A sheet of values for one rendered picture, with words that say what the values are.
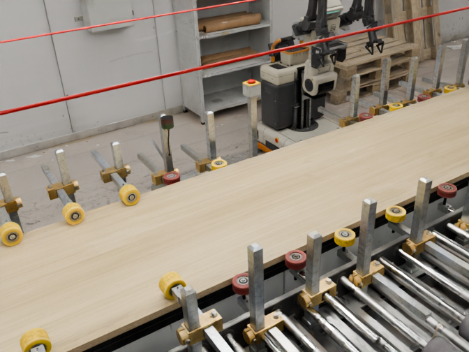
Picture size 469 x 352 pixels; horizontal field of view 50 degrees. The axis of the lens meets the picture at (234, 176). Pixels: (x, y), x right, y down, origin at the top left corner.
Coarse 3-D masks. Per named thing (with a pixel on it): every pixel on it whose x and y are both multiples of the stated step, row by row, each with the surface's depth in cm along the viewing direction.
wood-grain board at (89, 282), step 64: (384, 128) 281; (448, 128) 277; (192, 192) 230; (256, 192) 228; (320, 192) 225; (384, 192) 223; (0, 256) 195; (64, 256) 193; (128, 256) 191; (192, 256) 189; (0, 320) 165; (64, 320) 164; (128, 320) 163
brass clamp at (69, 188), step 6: (72, 180) 230; (54, 186) 226; (60, 186) 226; (66, 186) 227; (72, 186) 228; (78, 186) 230; (48, 192) 223; (54, 192) 225; (66, 192) 228; (72, 192) 229; (54, 198) 226
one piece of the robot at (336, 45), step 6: (330, 42) 383; (336, 42) 386; (342, 42) 386; (312, 48) 378; (318, 48) 373; (330, 48) 374; (336, 48) 377; (342, 48) 382; (312, 54) 381; (342, 54) 390; (312, 60) 383; (336, 60) 397; (342, 60) 392; (312, 66) 385; (318, 66) 379
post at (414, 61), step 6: (414, 60) 320; (414, 66) 321; (414, 72) 324; (408, 78) 328; (414, 78) 326; (408, 84) 329; (414, 84) 328; (408, 90) 331; (414, 90) 331; (408, 96) 332
